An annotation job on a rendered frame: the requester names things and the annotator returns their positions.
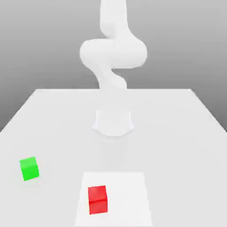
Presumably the small green cube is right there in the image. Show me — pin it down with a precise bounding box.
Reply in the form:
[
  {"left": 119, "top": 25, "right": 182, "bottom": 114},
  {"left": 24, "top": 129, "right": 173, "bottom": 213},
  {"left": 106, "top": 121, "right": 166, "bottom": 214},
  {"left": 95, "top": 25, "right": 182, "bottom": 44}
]
[{"left": 19, "top": 156, "right": 40, "bottom": 182}]

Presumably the small red cube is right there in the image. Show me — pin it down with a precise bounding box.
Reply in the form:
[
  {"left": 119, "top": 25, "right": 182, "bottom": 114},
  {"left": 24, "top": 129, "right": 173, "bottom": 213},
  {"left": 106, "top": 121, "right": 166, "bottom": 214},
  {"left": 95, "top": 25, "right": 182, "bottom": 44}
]
[{"left": 87, "top": 185, "right": 108, "bottom": 215}]

